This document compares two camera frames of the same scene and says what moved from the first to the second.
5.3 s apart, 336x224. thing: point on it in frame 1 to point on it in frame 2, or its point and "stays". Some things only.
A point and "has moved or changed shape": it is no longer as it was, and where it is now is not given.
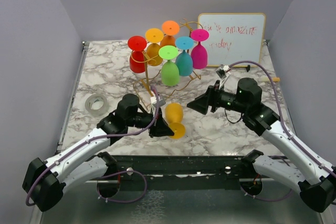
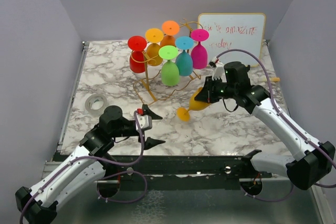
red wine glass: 137,44 stays
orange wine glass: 169,28 stays
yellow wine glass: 174,115 has moved or changed shape
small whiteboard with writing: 233,37 stays
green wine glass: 170,72 stays
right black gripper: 201,103 to 207,93
